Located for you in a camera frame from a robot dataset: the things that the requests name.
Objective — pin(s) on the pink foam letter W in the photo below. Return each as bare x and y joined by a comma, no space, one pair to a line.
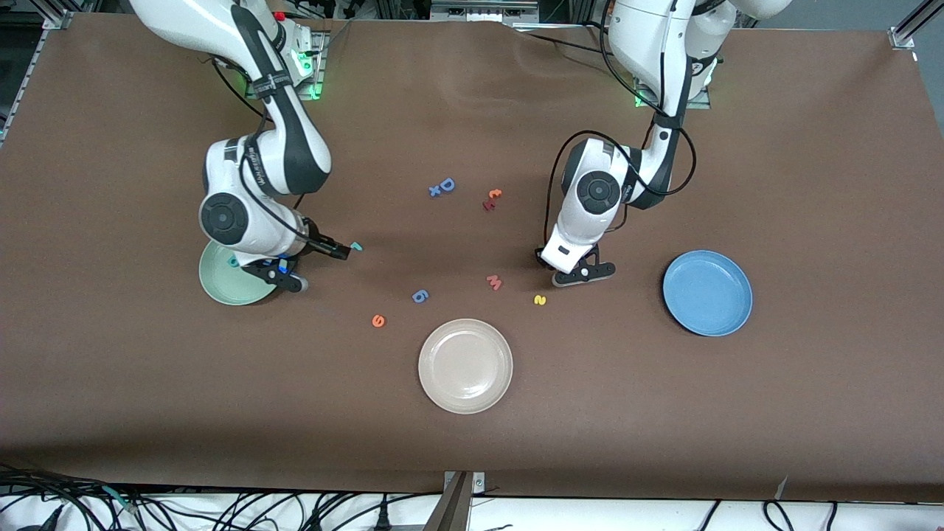
494,284

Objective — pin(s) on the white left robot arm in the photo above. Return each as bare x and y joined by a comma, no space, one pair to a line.
649,37

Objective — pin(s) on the beige plate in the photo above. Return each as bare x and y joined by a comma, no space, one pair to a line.
465,366

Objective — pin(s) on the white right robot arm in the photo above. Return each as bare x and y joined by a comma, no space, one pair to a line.
265,228

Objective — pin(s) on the light green plate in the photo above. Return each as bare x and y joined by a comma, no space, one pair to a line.
228,284

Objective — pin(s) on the grey metal equipment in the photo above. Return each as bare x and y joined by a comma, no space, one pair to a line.
479,11

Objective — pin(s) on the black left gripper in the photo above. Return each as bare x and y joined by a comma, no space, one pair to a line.
541,261

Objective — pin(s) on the blue plate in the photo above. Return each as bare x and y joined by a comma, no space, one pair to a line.
707,293

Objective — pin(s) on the brown table cover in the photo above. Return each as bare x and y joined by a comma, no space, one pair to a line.
472,442

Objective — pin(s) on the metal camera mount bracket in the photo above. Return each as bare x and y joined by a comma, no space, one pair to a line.
453,509

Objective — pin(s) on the blue foam letter D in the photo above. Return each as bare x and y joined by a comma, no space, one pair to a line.
442,185

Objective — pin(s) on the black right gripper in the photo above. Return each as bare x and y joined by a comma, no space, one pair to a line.
318,243

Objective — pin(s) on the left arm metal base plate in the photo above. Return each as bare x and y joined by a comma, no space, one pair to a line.
700,103

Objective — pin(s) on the aluminium frame profile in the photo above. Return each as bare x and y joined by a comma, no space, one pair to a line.
903,35
57,18

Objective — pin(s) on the black power plug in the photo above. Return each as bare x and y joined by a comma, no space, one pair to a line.
382,520

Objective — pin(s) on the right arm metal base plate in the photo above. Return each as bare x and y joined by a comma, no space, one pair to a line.
322,74

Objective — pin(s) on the blue foam number 6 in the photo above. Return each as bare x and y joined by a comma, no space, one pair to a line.
414,296

